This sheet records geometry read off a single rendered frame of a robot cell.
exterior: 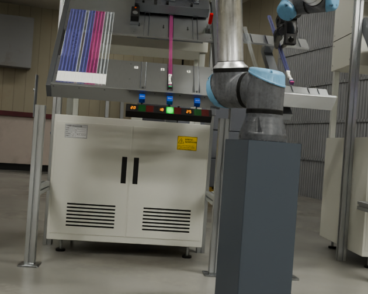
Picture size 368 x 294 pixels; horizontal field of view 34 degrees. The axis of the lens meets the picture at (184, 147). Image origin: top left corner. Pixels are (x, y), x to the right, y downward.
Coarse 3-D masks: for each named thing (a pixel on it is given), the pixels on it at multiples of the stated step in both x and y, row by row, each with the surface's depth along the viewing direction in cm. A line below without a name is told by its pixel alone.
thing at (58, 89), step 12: (60, 84) 237; (72, 84) 237; (84, 84) 238; (60, 96) 242; (72, 96) 242; (84, 96) 242; (96, 96) 242; (108, 96) 242; (120, 96) 242; (132, 96) 242; (156, 96) 242; (180, 96) 242; (192, 96) 242; (204, 96) 242
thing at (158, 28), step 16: (80, 0) 279; (96, 0) 280; (112, 0) 282; (128, 0) 283; (128, 16) 274; (144, 16) 276; (160, 16) 277; (176, 16) 278; (112, 32) 266; (128, 32) 267; (144, 32) 268; (160, 32) 269; (176, 32) 270; (192, 32) 272
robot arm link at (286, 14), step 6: (282, 0) 221; (288, 0) 219; (294, 0) 218; (300, 0) 216; (282, 6) 219; (288, 6) 218; (294, 6) 218; (300, 6) 217; (282, 12) 221; (288, 12) 219; (294, 12) 219; (300, 12) 219; (282, 18) 222; (288, 18) 221
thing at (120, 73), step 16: (112, 64) 251; (128, 64) 252; (144, 64) 253; (160, 64) 254; (112, 80) 244; (128, 80) 245; (144, 80) 246; (160, 80) 248; (176, 80) 249; (192, 80) 250
